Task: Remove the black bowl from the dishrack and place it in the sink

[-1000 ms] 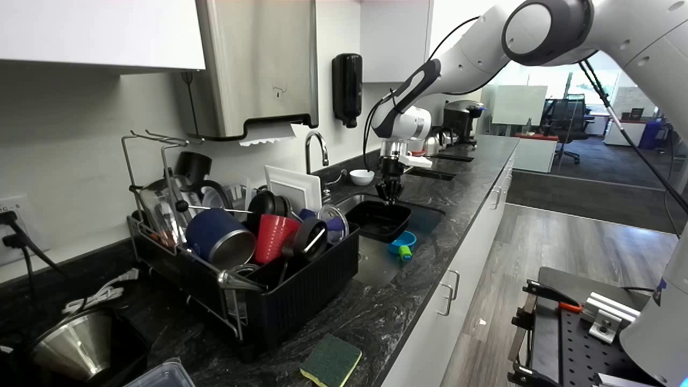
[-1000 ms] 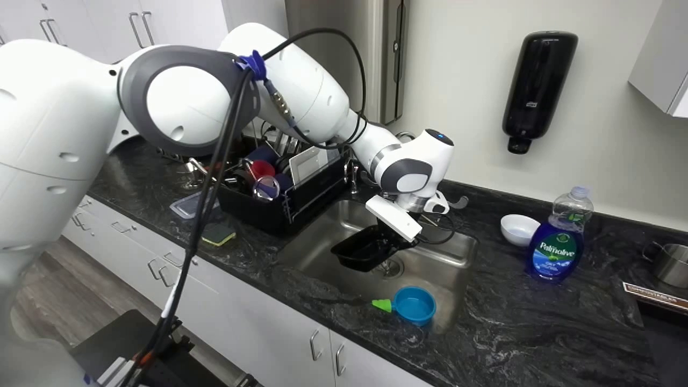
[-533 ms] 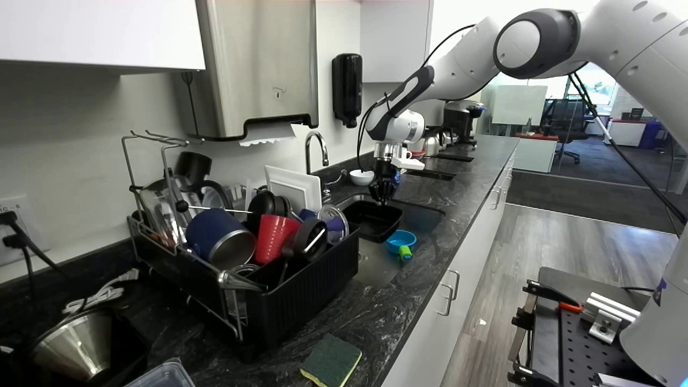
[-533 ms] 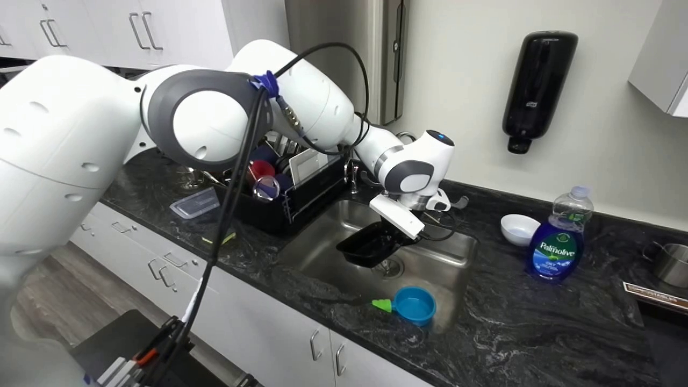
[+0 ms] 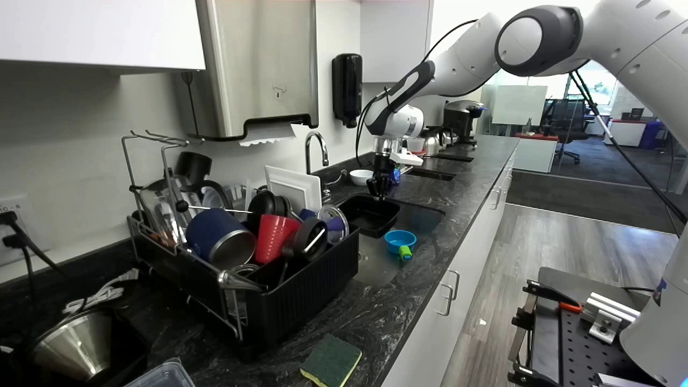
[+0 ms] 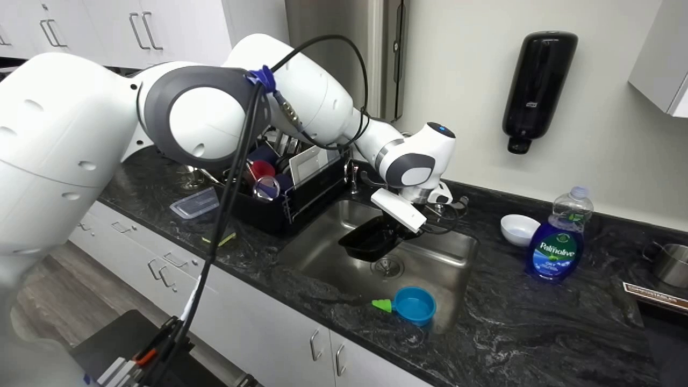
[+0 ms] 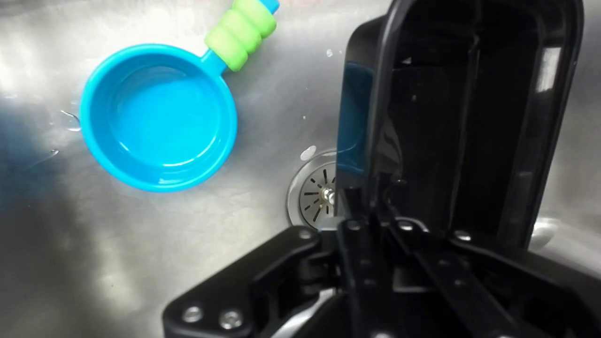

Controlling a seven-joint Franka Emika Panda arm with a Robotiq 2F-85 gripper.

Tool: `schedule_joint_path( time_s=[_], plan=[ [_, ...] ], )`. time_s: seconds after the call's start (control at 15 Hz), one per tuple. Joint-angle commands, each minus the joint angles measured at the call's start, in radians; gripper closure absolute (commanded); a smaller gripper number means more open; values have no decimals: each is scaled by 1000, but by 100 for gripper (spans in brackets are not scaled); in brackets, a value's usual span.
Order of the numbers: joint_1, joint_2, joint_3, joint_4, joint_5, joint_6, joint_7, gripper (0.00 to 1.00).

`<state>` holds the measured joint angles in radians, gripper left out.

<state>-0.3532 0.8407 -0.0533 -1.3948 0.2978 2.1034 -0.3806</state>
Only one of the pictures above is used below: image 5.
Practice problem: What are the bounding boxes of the white side table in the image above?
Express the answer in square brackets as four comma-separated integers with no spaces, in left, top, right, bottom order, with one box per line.
[511,130,564,173]

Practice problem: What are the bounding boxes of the black coffee maker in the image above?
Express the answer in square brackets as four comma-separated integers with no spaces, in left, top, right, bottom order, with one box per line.
[441,97,487,146]

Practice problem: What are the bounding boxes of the white crumpled paper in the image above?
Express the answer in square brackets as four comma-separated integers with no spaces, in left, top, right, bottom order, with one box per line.
[63,267,143,318]

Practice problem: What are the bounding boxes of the steel paper towel dispenser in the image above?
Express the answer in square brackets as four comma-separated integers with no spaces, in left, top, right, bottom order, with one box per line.
[187,0,322,147]

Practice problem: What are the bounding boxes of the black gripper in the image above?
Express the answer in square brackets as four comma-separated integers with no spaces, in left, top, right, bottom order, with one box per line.
[368,138,399,200]

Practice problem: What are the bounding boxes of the white plate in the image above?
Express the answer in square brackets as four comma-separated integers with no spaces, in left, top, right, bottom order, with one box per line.
[263,162,325,215]

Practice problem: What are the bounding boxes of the black cup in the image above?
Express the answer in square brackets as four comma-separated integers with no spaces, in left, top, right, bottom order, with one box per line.
[171,147,215,189]

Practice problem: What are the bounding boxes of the black office chair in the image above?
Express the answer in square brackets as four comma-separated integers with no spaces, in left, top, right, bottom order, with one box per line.
[542,95,584,167]

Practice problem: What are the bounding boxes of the black mug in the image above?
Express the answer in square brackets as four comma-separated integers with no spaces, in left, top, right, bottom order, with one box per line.
[288,217,330,262]

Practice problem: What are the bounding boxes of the white board panel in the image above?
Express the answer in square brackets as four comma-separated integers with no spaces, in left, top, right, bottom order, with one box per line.
[490,83,551,129]

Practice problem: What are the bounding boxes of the chrome sink faucet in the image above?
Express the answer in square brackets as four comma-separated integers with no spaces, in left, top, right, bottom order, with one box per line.
[303,129,346,205]

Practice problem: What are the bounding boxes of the white wall outlet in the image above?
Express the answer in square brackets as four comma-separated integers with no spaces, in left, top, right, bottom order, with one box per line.
[0,190,38,268]

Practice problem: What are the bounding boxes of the white lower cabinets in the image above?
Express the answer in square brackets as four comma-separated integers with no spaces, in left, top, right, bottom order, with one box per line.
[378,153,519,387]

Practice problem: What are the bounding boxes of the green and yellow sponge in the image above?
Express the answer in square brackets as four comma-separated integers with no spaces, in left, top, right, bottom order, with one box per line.
[299,331,366,387]

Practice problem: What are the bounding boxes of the black round pan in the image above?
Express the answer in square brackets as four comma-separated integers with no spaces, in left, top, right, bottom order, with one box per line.
[244,187,292,219]

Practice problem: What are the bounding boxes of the black flat countertop appliance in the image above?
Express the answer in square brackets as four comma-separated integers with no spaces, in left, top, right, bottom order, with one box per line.
[407,166,457,183]
[430,147,476,162]

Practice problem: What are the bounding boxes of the red plastic cup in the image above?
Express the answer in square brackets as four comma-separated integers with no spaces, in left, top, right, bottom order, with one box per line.
[251,213,303,267]

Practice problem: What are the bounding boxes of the blue cup with green handle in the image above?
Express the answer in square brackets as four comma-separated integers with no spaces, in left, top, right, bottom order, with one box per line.
[382,226,420,262]

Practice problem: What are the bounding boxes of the aluminium bracket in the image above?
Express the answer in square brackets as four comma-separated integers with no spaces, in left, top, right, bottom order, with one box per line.
[584,288,643,346]

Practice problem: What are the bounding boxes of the black tool cart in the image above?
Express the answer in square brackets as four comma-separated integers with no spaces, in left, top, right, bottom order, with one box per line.
[506,264,669,387]

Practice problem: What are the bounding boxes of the black power plug cable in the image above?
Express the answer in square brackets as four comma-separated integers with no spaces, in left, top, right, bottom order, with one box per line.
[0,209,65,310]

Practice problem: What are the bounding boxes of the black dish rack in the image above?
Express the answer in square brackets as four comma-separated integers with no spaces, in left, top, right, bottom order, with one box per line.
[119,127,363,352]

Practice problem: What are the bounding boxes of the navy blue steel mug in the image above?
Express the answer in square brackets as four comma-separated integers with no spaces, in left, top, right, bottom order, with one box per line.
[185,205,257,272]

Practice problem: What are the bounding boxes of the stainless steel conical vessel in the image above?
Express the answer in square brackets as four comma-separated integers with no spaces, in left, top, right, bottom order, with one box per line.
[29,306,119,383]

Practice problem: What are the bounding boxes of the white upper wall cabinet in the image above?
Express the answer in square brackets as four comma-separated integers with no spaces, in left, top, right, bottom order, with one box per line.
[0,0,208,73]

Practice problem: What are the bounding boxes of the stainless steel sink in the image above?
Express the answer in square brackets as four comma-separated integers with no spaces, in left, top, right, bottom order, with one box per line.
[336,189,447,288]

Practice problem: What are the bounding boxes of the black wall soap dispenser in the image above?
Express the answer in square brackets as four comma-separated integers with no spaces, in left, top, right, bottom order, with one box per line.
[329,52,366,129]

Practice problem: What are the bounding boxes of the metal cabinet door handle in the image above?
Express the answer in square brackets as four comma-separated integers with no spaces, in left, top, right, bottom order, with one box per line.
[444,268,463,301]
[437,280,455,318]

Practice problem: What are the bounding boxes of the thin black cable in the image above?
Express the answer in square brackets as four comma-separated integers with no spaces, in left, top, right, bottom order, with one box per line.
[568,68,688,226]

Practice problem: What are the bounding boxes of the small white bowl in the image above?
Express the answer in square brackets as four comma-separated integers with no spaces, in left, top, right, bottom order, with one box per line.
[346,167,377,189]

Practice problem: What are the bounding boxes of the black orange handled tool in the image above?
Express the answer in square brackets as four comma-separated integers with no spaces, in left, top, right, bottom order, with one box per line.
[519,276,586,316]

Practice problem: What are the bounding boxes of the clear drinking glass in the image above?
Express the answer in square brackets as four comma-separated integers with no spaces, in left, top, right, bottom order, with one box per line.
[316,203,353,246]

